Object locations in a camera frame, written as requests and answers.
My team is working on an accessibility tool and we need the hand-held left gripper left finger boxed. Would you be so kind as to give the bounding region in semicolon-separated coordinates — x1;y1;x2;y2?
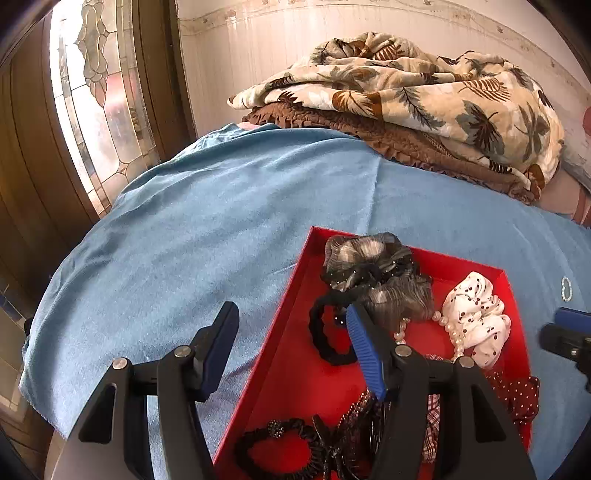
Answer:
62;301;241;480

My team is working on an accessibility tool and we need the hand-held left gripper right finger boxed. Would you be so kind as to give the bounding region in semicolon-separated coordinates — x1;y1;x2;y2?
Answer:
345;301;536;480

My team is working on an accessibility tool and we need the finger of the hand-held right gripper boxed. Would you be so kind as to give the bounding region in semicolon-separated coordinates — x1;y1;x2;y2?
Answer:
539;307;591;370

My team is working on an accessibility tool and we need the thick black hair tie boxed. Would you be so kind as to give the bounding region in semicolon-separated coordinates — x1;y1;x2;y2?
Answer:
308;293;365;367

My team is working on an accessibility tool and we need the red polka dot hair bow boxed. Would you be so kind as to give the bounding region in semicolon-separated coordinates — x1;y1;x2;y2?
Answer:
422;353;541;464

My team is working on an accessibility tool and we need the red cardboard box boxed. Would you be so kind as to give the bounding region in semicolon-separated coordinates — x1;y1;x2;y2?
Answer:
212;225;534;480

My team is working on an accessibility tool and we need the white pearl bracelet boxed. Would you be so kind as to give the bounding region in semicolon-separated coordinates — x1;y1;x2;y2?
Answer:
392;310;467;363

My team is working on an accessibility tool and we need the black beaded scrunchie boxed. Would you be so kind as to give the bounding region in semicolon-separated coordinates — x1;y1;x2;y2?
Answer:
235;418;333;480

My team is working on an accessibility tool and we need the black hair claw clip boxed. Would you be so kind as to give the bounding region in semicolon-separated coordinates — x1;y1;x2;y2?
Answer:
314;388;393;480

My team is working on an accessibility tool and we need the grey sheer scrunchie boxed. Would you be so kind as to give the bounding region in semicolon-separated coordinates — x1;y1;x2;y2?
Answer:
322;232;435;324

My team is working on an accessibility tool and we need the white printed scrunchie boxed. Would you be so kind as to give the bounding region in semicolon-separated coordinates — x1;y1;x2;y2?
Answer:
442;271;512;369

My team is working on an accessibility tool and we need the blue cloth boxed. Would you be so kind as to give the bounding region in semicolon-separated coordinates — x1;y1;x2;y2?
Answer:
18;122;591;480

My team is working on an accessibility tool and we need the pink patterned bedsheet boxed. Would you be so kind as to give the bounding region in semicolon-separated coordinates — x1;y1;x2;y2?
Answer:
540;175;591;227

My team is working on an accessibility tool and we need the brown ruffled blanket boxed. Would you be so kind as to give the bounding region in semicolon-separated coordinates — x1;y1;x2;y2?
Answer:
242;104;541;206

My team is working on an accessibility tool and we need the leaf print blanket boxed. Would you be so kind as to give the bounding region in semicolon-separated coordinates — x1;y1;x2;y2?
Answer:
228;31;566;195

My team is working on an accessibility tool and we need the stained glass window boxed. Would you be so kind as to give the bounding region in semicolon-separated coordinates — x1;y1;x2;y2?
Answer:
48;0;158;217

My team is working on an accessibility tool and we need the wooden window frame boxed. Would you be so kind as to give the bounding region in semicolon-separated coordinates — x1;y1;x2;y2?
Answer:
0;0;199;324

